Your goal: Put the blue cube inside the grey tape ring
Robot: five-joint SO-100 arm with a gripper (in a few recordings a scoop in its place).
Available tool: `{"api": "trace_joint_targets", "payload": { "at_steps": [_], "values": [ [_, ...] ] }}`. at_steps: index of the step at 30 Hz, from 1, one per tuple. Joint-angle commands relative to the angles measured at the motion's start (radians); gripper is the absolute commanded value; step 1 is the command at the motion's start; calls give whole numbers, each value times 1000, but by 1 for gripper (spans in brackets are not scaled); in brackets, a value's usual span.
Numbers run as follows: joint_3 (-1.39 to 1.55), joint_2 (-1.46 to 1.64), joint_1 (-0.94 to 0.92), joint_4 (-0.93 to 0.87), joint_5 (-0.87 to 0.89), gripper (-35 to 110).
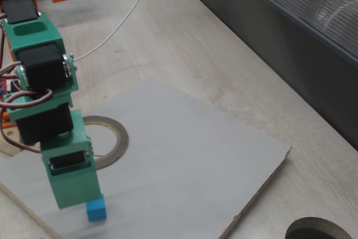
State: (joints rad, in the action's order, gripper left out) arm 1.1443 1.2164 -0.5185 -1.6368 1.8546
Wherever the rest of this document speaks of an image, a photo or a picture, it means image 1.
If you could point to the red controller circuit board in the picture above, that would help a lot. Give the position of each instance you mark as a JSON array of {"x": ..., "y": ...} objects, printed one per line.
[{"x": 3, "y": 84}]

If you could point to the grey-topped chipboard panel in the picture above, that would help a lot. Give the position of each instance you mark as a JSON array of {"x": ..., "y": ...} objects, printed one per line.
[{"x": 181, "y": 152}]

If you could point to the small blue cube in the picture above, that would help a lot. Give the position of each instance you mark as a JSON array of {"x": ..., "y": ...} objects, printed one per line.
[{"x": 96, "y": 209}]

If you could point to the ribbed glass desk partition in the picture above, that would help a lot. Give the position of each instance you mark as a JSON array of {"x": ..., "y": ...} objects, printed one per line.
[{"x": 279, "y": 12}]

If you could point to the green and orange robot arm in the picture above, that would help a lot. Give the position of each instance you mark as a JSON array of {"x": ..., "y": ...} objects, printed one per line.
[{"x": 39, "y": 65}]

